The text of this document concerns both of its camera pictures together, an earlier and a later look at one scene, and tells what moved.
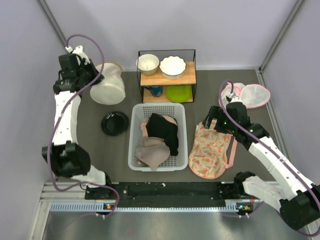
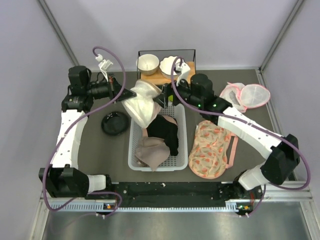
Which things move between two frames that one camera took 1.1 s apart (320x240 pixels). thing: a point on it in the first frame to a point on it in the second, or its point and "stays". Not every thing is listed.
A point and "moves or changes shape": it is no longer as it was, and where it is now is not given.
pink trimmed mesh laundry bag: [253, 94] stays
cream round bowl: [147, 64] stays
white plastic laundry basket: [140, 112] stays
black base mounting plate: [164, 194] stays
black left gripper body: [86, 71] to [111, 88]
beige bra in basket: [152, 151] stays
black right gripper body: [223, 124] to [185, 92]
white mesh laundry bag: [112, 89] moves or changes shape
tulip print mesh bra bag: [208, 153] stays
